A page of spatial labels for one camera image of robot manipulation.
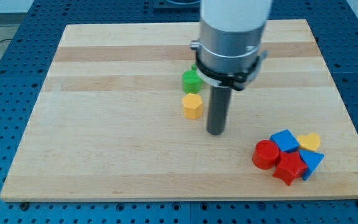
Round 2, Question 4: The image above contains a red cylinder block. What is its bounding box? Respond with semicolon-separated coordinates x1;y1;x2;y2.
252;139;280;170

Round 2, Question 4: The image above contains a green circle block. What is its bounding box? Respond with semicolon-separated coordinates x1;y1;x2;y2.
182;70;202;94

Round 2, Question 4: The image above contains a blue triangle block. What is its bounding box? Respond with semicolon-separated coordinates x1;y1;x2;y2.
298;149;324;181

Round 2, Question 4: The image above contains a yellow heart block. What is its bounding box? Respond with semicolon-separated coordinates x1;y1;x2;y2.
296;133;321;151

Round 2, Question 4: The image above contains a yellow hexagon block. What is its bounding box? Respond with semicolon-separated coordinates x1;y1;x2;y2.
182;93;203;119

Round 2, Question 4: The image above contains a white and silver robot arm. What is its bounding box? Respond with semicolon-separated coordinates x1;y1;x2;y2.
191;0;273;91

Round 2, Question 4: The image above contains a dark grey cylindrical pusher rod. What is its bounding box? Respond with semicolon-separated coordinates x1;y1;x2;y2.
206;86;231;135

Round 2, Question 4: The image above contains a wooden board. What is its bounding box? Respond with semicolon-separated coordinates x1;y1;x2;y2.
0;20;358;202

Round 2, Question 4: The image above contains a blue cube block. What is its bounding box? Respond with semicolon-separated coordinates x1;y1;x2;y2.
270;129;300;153

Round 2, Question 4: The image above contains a red star block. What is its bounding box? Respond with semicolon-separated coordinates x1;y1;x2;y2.
272;151;308;186

